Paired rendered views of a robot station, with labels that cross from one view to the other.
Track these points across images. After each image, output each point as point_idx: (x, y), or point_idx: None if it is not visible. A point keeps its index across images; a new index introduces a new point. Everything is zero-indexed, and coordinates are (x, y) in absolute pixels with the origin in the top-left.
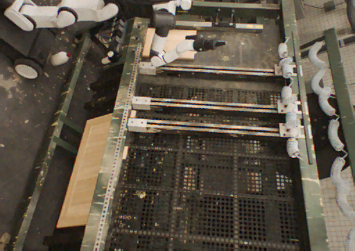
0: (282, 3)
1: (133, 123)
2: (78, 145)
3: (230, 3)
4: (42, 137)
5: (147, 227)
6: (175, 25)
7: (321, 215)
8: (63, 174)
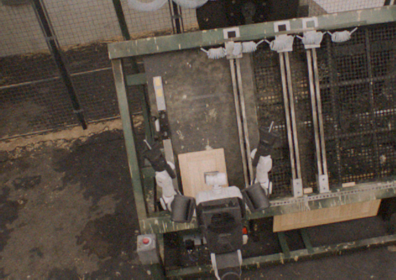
0: (117, 57)
1: (325, 186)
2: None
3: (122, 122)
4: (302, 263)
5: None
6: (259, 182)
7: (388, 8)
8: (314, 230)
